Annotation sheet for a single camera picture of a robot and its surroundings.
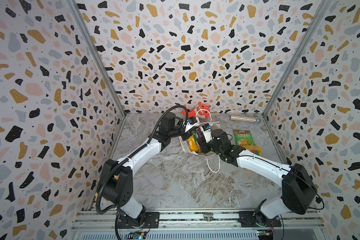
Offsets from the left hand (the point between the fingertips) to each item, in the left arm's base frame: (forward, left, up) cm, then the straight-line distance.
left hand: (197, 123), depth 79 cm
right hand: (-3, -1, -7) cm, 8 cm away
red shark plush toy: (+31, -6, -20) cm, 37 cm away
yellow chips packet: (-3, -37, -22) cm, 43 cm away
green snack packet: (+9, -35, -26) cm, 45 cm away
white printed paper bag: (-9, +7, -4) cm, 12 cm away
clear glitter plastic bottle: (+26, -40, -25) cm, 54 cm away
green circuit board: (-46, +30, -27) cm, 61 cm away
